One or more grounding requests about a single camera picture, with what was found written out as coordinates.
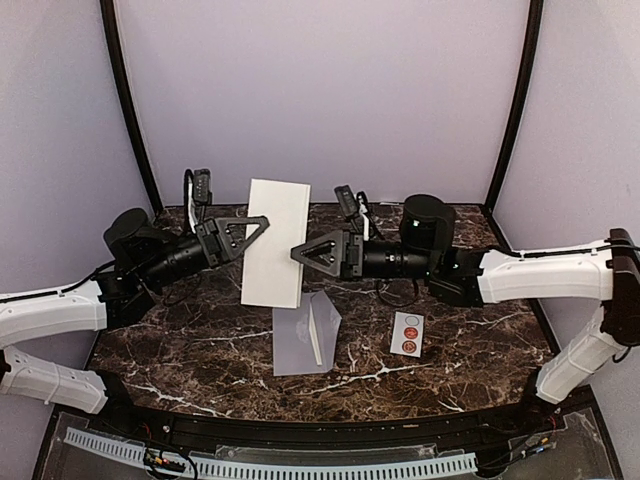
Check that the brown round seal sticker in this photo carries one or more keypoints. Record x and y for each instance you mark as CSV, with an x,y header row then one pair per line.
x,y
409,347

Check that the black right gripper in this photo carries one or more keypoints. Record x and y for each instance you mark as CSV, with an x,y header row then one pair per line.
x,y
342,260

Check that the black left frame post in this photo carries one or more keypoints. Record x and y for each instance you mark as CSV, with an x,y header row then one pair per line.
x,y
126,101

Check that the red round seal sticker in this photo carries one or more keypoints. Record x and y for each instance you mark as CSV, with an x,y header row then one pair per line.
x,y
411,333

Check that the beige lined letter paper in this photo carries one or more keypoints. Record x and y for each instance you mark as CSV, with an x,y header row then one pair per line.
x,y
271,278

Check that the white slotted cable duct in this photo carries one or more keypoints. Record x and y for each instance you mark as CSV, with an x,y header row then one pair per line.
x,y
260,463

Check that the wax seal sticker sheet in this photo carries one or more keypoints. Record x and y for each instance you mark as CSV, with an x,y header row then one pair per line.
x,y
401,321

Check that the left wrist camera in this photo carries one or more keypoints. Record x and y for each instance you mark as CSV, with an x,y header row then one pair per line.
x,y
197,195

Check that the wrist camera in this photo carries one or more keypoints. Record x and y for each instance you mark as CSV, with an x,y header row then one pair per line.
x,y
356,211
197,195

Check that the grey envelope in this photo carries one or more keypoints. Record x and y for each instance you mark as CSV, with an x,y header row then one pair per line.
x,y
292,349

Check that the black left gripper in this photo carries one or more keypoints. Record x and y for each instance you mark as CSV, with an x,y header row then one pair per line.
x,y
222,246

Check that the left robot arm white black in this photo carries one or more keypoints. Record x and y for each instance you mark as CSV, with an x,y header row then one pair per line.
x,y
117,294

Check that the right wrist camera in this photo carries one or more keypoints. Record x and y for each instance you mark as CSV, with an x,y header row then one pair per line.
x,y
356,211

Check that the black right frame post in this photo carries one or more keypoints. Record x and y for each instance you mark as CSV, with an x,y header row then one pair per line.
x,y
525,70

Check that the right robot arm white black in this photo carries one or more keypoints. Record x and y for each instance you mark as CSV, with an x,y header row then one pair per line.
x,y
606,271

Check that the white sheet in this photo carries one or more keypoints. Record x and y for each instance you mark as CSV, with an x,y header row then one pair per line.
x,y
314,337

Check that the black frame post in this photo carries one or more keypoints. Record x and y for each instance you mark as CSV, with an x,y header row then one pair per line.
x,y
525,70
126,101

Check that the black front rail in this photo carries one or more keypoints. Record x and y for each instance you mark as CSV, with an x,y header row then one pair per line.
x,y
482,427

